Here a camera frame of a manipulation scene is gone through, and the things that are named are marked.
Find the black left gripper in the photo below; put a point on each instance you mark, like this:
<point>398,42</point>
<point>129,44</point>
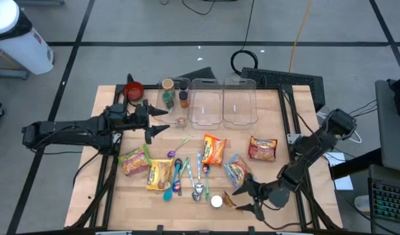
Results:
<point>138,120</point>

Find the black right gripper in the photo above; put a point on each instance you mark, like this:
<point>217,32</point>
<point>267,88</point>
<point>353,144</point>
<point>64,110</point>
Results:
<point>260,196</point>

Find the taco seasoning mix packet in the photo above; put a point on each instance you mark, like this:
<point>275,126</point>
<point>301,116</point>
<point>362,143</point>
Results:
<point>227,199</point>

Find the small glass spice jar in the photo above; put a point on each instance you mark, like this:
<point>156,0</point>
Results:
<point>180,122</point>

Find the spice jar with green lid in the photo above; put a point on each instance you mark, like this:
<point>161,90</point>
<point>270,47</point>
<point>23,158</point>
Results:
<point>168,99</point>

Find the blue ramen packet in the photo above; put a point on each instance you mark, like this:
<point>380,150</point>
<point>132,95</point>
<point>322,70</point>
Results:
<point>236,169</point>

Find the bagel seasoning jar white lid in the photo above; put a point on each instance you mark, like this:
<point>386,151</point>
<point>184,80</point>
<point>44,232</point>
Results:
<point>216,201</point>

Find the purple-bowled spoon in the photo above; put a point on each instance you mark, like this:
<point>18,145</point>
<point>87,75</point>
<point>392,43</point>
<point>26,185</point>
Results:
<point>170,153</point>

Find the orange spice jar black lid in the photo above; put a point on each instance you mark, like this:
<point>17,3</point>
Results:
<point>184,99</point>

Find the spice jar with tan lid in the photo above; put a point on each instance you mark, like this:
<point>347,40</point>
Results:
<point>168,85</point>

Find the small black-lidded spice jar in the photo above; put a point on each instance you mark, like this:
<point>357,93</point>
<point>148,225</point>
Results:
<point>183,85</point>

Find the pink and green ramen packet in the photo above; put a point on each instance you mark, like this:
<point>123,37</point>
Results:
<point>134,160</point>

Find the dark-bowled spoon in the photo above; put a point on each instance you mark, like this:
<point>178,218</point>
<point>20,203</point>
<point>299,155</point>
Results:
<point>178,162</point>

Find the red ramen packet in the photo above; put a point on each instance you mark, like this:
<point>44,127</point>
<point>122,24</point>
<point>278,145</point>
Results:
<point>262,148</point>

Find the yellow ramen packet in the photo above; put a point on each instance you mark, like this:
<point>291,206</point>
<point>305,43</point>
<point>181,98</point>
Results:
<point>159,174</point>

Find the orange ramen packet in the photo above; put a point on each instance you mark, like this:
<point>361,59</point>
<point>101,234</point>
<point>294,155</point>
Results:
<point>213,149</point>

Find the teal spoon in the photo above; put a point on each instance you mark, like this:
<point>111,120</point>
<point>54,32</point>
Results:
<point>168,195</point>

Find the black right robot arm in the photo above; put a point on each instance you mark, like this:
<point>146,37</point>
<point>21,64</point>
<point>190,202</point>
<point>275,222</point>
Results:
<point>317,143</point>

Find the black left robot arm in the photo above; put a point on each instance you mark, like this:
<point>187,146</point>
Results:
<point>72,130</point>

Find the clear plastic bin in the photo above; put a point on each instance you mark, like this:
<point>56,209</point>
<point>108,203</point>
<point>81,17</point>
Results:
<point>206,88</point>
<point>239,111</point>
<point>178,113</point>

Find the black clamp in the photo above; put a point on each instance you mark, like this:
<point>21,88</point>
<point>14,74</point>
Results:
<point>251,230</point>
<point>159,229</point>

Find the red bowl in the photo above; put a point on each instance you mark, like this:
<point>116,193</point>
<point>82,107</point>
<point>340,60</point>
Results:
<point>133,90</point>

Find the black wedge panel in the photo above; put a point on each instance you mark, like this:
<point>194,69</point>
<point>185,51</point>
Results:
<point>200,74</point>

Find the silver mounting plate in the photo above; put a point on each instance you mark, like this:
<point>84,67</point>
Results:
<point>293,138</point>

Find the white paper sheet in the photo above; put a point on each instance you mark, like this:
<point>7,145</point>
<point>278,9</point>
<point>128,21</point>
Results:
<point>342,181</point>

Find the white computer mouse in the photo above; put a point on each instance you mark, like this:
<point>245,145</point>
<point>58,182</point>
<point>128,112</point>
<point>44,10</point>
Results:
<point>361,203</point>

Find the backlit black keyboard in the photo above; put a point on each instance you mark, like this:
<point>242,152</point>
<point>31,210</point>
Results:
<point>391,202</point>

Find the grey metal floor stand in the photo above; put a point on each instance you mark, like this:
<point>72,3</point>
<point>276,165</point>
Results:
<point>10,75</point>

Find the white trash can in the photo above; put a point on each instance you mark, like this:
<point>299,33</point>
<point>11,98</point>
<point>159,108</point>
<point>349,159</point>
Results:
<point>17,39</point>

